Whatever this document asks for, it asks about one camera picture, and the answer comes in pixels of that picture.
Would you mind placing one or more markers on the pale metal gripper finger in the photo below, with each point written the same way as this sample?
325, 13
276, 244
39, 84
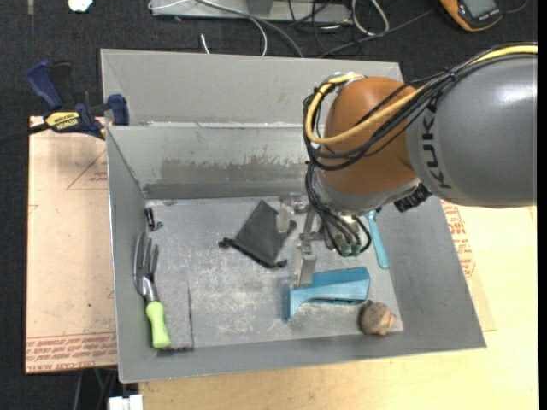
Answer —
284, 219
307, 271

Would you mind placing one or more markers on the black cloth pouch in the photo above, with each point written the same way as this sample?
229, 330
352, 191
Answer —
261, 233

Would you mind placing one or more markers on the blue angled plastic block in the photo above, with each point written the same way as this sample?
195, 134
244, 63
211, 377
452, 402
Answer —
337, 284

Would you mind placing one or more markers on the grey metal bin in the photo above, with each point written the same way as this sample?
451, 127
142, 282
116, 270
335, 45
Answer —
239, 297

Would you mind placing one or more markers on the brown mottled ball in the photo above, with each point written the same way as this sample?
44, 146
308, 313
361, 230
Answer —
376, 318

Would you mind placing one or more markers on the small black clip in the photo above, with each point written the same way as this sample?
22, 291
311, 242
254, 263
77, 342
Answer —
149, 219

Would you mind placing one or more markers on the brown cardboard board, red print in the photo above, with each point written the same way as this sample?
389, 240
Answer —
64, 237

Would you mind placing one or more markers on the black cylinder on white bracket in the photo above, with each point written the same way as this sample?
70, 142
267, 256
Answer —
412, 198

